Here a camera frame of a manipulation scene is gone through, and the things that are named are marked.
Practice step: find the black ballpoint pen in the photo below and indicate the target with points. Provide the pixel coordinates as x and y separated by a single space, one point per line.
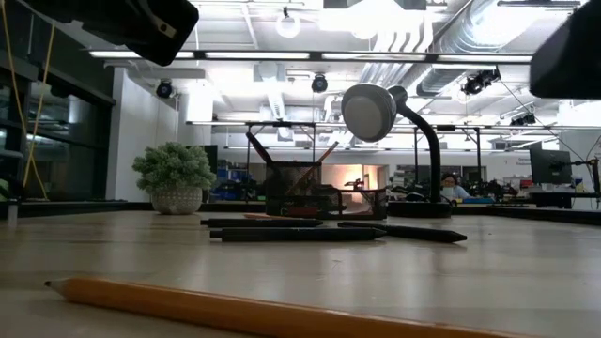
408 232
263 223
291 235

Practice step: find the black mesh desk organizer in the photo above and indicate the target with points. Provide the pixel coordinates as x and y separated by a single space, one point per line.
324 206

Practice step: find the black ceiling spotlight cluster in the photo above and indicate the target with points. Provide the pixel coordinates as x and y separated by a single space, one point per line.
479 83

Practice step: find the black computer monitor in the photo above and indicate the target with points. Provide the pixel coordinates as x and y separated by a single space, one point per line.
549 166

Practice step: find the green potted plant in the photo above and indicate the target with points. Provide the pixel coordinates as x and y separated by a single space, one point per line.
174 173

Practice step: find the person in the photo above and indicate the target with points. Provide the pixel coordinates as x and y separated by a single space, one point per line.
451 183

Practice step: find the black gooseneck desk lamp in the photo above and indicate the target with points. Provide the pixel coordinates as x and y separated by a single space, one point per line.
368 112

